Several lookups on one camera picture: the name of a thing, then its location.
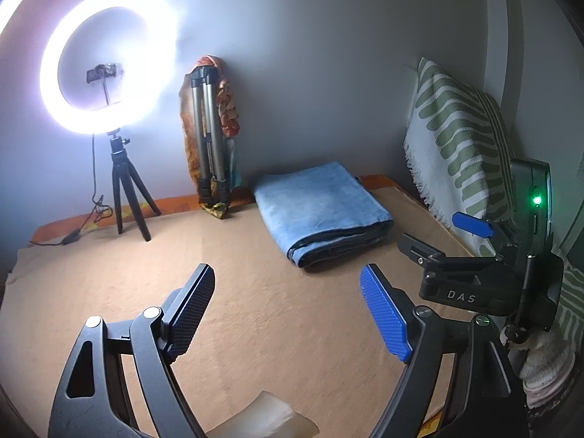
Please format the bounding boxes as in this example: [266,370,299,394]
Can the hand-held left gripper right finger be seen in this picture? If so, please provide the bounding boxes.
[360,263,530,438]

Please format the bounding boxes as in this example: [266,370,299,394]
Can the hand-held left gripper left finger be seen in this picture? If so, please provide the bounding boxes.
[48,263,216,438]

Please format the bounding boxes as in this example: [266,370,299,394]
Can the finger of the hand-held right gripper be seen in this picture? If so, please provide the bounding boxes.
[451,211,496,239]
[396,233,448,268]

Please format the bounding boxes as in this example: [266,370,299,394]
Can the light blue denim pants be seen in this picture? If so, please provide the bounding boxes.
[252,161,395,274]

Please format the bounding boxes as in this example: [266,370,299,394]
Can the person's right hand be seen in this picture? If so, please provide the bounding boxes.
[499,317,576,409]

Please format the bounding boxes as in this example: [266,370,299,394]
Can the beige blanket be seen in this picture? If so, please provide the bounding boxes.
[0,182,480,438]

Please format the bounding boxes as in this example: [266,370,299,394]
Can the small black tripod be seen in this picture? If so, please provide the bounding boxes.
[106,130,162,242]

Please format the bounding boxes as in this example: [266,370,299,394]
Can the folded silver tripod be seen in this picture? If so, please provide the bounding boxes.
[189,66,233,208]

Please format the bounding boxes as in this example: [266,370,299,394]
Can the orange patterned cloth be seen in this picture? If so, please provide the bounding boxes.
[179,55,242,220]

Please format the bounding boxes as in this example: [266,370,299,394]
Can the black phone holder clamp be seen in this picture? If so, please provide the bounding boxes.
[86,61,125,105]

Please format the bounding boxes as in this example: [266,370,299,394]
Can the black power cable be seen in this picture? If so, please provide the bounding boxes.
[28,134,115,248]

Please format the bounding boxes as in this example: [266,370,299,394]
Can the ring light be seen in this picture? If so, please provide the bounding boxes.
[39,0,181,137]

